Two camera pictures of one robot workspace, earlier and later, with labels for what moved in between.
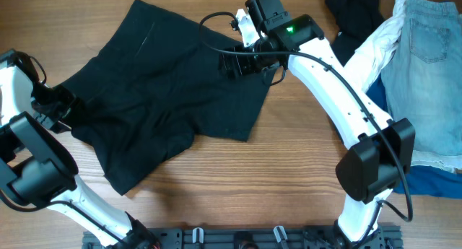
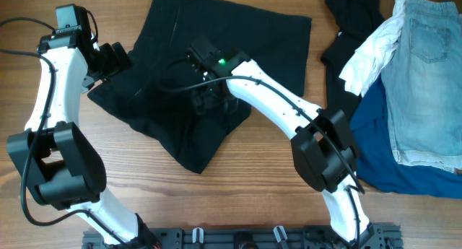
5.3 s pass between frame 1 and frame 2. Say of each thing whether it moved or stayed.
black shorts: moved
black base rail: stayed
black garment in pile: stayed
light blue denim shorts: stayed
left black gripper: moved
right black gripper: moved
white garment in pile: stayed
